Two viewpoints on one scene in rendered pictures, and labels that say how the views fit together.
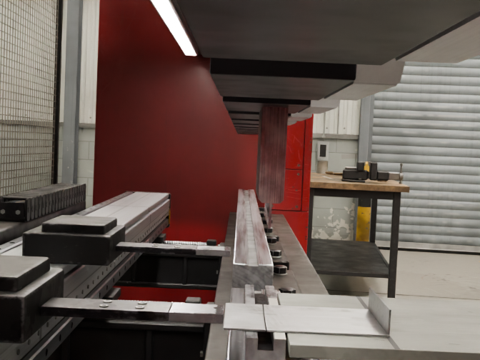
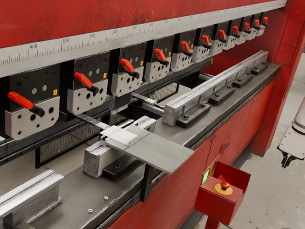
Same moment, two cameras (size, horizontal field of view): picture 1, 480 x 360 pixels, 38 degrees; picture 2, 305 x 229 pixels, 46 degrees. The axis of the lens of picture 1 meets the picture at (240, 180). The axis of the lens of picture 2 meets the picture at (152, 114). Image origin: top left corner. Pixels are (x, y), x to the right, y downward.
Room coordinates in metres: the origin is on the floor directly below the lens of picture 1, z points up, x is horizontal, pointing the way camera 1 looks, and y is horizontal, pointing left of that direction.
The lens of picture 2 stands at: (-0.38, -0.66, 1.64)
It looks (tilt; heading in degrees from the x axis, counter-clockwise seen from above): 25 degrees down; 27
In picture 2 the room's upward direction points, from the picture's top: 10 degrees clockwise
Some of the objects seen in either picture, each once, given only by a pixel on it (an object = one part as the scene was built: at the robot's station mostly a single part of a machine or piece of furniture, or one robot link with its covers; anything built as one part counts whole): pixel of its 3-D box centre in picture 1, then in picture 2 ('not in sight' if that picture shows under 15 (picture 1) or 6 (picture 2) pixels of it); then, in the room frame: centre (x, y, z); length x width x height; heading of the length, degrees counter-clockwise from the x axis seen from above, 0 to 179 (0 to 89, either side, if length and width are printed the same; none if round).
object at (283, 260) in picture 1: (273, 256); (222, 94); (1.61, -0.08, 0.89); 0.30 x 0.05 x 0.03; 0
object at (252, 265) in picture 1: (247, 227); (229, 77); (1.86, -0.03, 0.92); 1.67 x 0.06 x 0.10; 0
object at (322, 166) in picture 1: (348, 170); not in sight; (5.94, -0.91, 0.96); 1.11 x 0.53 x 0.12; 174
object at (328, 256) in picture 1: (346, 196); not in sight; (5.75, -0.88, 0.75); 1.80 x 0.75 x 1.50; 174
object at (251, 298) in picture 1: (261, 323); (120, 132); (0.62, -0.02, 0.99); 0.20 x 0.03 x 0.03; 0
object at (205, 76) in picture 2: (108, 258); (181, 73); (1.95, 0.35, 0.81); 0.64 x 0.08 x 0.14; 90
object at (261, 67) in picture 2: not in sight; (259, 68); (2.41, -0.08, 0.89); 0.30 x 0.05 x 0.03; 0
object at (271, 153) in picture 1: (269, 166); (120, 99); (0.60, -0.02, 1.13); 0.10 x 0.02 x 0.10; 0
